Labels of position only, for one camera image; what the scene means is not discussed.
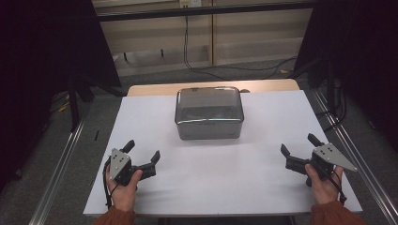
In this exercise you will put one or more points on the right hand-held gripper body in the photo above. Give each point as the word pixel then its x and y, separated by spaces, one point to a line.
pixel 328 154

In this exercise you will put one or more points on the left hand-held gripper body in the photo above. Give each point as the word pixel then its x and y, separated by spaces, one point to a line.
pixel 119 162

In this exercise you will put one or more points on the person's left hand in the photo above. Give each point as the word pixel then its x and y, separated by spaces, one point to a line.
pixel 123 193

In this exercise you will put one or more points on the person's right hand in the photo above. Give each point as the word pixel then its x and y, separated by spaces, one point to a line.
pixel 324 187

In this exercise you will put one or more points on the black metal stand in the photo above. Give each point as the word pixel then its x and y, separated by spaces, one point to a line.
pixel 73 106

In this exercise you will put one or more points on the white table sheet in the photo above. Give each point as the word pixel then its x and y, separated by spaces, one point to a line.
pixel 219 175

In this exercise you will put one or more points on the grey box with clear lid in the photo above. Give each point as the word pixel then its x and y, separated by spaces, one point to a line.
pixel 209 112

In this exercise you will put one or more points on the black curtain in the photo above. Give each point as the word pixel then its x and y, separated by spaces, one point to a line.
pixel 40 62
pixel 366 47

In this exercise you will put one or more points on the black horizontal bar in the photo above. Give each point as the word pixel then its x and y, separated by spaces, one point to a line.
pixel 203 13

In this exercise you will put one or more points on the aluminium floor rail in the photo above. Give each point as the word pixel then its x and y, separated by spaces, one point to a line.
pixel 359 156
pixel 59 175

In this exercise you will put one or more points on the white wall socket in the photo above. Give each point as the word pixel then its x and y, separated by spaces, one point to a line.
pixel 190 3

